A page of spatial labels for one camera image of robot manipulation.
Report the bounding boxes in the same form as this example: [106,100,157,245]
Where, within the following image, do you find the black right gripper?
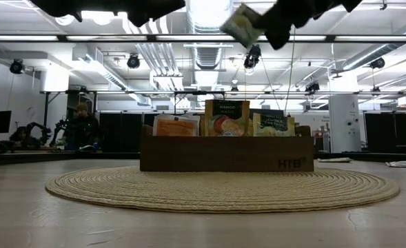
[254,0,364,51]

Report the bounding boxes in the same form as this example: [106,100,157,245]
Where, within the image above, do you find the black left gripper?
[119,0,186,28]

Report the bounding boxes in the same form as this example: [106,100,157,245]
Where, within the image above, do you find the yellow mango tea bag packet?
[204,99,251,137]

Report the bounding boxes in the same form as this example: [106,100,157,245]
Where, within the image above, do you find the orange white tea bag packet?
[152,114,201,137]

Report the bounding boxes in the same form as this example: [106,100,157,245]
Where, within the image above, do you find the wooden three-compartment tea box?
[139,124,315,172]

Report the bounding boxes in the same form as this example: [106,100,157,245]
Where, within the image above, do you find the white round pillar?
[327,95,363,154]

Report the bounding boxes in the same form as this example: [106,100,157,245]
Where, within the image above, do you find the person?
[64,103,102,152]
[9,125,41,148]

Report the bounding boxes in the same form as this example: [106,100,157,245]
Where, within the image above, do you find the black partition panels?
[363,112,406,153]

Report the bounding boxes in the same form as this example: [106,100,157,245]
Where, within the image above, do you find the round woven straw placemat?
[45,165,400,214]

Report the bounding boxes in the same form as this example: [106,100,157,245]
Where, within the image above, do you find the black ceiling camera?
[126,53,141,70]
[305,81,321,94]
[369,56,386,70]
[243,43,263,70]
[9,58,26,75]

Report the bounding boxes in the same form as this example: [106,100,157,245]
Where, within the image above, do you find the thin hanging cable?
[283,27,298,116]

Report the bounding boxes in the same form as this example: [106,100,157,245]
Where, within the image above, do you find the silver ventilation duct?
[192,46,224,72]

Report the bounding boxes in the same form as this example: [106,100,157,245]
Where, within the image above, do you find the white cylindrical duct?
[39,63,70,93]

